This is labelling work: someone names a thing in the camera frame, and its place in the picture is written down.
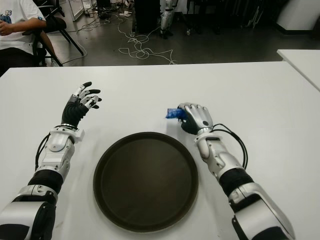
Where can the blue Oreo packet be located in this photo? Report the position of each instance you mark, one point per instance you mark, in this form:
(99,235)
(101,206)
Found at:
(172,113)

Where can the neighbouring white table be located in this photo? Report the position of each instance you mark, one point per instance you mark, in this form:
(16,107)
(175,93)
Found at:
(302,62)

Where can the white curved cabinet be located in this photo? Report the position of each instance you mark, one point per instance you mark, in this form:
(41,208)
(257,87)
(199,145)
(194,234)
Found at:
(300,15)

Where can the white framed board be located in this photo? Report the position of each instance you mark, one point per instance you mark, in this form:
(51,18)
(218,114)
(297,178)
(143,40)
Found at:
(76,10)

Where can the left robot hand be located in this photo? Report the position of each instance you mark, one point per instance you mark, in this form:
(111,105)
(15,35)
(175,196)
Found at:
(72,112)

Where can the round dark brown tray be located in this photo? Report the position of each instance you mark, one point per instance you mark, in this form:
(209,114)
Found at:
(146,181)

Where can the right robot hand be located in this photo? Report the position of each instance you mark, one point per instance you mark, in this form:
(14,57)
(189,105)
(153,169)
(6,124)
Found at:
(198,117)

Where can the silver humanoid robot legs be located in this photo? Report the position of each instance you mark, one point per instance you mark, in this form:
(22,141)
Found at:
(166,17)

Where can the black folding chair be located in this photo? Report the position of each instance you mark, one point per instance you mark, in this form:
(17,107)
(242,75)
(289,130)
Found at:
(56,23)

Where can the seated person white t-shirt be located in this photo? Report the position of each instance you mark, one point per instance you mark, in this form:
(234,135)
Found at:
(15,20)

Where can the black cabinet on casters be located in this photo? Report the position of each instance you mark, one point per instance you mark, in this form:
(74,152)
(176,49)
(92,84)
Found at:
(147,15)

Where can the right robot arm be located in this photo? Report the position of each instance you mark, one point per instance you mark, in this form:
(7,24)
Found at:
(237,180)

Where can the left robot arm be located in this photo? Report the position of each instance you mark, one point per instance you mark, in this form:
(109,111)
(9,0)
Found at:
(52,175)

